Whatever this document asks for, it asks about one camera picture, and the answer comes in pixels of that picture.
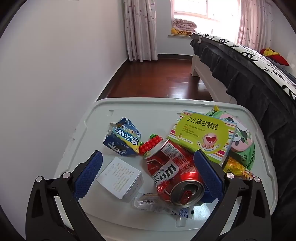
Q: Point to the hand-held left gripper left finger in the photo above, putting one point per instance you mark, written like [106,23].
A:
[89,172]

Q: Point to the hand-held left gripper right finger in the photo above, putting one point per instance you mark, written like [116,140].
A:
[211,178]

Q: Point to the crushed red drink can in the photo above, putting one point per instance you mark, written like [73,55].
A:
[171,166]

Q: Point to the torn blue carton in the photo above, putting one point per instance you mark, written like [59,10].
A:
[124,143]

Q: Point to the green panda snack bag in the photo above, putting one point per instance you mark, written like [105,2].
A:
[242,143]

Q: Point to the red toy brick car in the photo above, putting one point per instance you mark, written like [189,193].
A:
[150,144]

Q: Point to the yellow snack bag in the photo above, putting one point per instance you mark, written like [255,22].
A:
[235,168]

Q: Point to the small white cardboard box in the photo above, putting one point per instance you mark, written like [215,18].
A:
[120,176]

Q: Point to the yellow-green striped medicine box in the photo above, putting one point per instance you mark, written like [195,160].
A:
[198,129]

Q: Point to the clear plastic wrapper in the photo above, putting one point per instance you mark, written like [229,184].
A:
[148,202]

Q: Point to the white plastic storage box lid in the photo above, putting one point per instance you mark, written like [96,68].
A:
[143,113]

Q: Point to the bed with dark cover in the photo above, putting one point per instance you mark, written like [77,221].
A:
[249,76]

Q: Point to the red and yellow pillow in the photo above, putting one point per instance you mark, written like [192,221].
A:
[279,59]

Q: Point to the windowsill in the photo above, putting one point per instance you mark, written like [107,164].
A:
[178,36]

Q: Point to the yellow patterned cloth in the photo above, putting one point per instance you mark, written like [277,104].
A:
[180,32]

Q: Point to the pink patterned curtain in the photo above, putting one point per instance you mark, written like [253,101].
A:
[254,23]
[141,30]

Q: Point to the folded pink quilt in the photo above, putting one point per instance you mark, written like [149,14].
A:
[183,25]

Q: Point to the window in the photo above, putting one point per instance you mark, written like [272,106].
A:
[208,9]

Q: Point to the white bed frame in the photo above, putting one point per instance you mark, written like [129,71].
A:
[208,74]

